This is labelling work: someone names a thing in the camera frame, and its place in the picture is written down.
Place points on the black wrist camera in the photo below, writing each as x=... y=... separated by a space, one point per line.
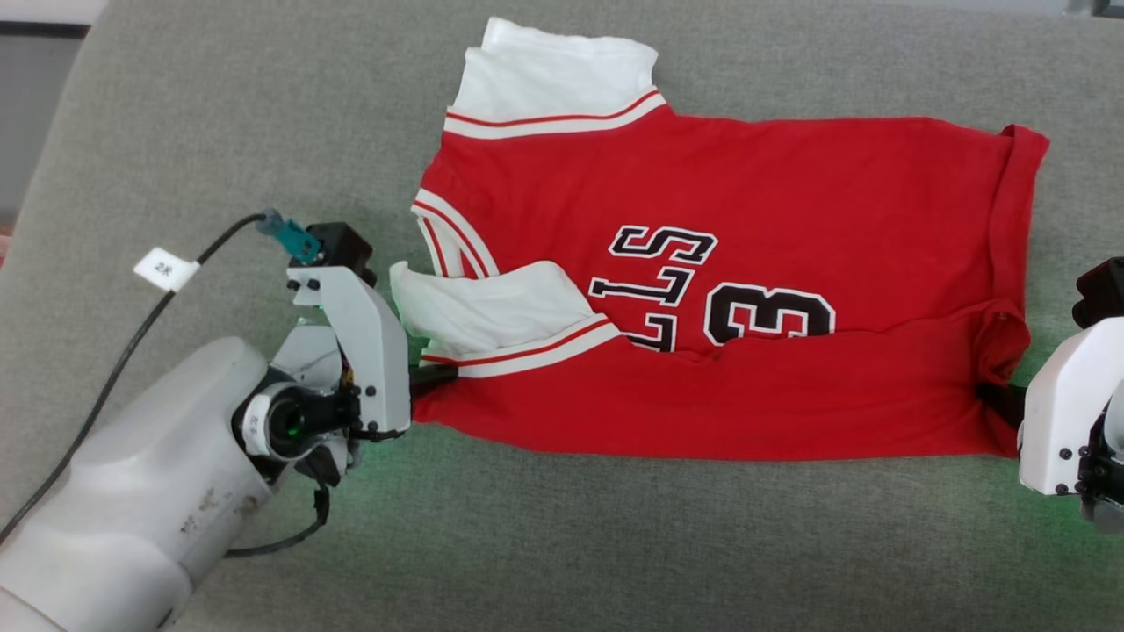
x=1102 y=294
x=342 y=246

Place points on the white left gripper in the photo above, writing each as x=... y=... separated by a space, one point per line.
x=369 y=360

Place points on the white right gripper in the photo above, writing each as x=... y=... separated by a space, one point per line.
x=1067 y=412

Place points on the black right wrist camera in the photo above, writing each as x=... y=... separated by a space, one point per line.
x=1102 y=294

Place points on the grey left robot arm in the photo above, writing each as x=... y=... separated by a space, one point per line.
x=132 y=474

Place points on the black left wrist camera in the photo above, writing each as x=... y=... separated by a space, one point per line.
x=342 y=246

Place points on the red basketball jersey white sleeves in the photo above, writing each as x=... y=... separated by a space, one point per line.
x=790 y=175

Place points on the black baseboard strip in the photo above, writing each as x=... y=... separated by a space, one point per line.
x=39 y=29

